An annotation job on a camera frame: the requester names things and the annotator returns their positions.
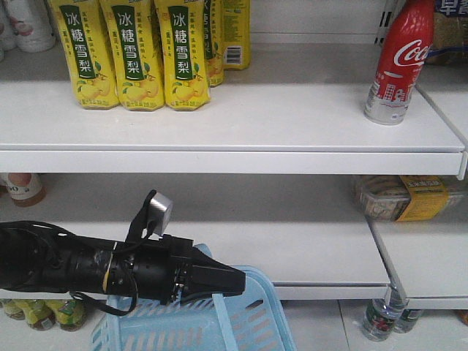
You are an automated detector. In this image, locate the light blue plastic basket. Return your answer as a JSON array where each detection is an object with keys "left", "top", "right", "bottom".
[{"left": 89, "top": 265, "right": 296, "bottom": 350}]

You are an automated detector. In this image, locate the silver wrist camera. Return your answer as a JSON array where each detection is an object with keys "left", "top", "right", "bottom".
[{"left": 146, "top": 192, "right": 173, "bottom": 237}]

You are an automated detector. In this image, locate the red aluminium Coca-Cola bottle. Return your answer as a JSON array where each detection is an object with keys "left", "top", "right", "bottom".
[{"left": 364, "top": 0, "right": 434, "bottom": 125}]

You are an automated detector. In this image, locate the yellow pear drink bottle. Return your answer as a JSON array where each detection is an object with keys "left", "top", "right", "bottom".
[
  {"left": 48, "top": 1, "right": 120, "bottom": 110},
  {"left": 99, "top": 1, "right": 165, "bottom": 112},
  {"left": 154, "top": 0, "right": 211, "bottom": 111},
  {"left": 222, "top": 0, "right": 251, "bottom": 70}
]

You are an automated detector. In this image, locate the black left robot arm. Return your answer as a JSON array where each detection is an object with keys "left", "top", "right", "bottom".
[{"left": 1, "top": 221, "right": 246, "bottom": 303}]

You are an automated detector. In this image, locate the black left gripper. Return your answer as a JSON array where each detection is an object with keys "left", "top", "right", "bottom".
[{"left": 109, "top": 235, "right": 246, "bottom": 304}]

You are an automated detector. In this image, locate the green tea bottle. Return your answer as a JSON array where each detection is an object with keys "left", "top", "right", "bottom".
[
  {"left": 47, "top": 299, "right": 86, "bottom": 332},
  {"left": 22, "top": 300, "right": 56, "bottom": 331}
]

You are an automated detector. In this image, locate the white peach yogurt bottle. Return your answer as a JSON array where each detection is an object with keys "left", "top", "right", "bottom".
[{"left": 5, "top": 0, "right": 56, "bottom": 53}]

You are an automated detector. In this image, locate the white metal shelf unit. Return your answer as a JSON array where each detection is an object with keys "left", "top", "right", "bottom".
[{"left": 1, "top": 1, "right": 467, "bottom": 309}]

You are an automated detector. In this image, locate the clear water bottle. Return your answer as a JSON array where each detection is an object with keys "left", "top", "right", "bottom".
[
  {"left": 393, "top": 309, "right": 424, "bottom": 333},
  {"left": 362, "top": 299, "right": 406, "bottom": 341}
]

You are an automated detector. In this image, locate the orange C100 juice bottle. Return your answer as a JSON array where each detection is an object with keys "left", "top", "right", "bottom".
[{"left": 1, "top": 173, "right": 46, "bottom": 207}]

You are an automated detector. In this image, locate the clear pastry box yellow label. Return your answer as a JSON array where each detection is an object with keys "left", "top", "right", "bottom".
[{"left": 352, "top": 175, "right": 467, "bottom": 222}]

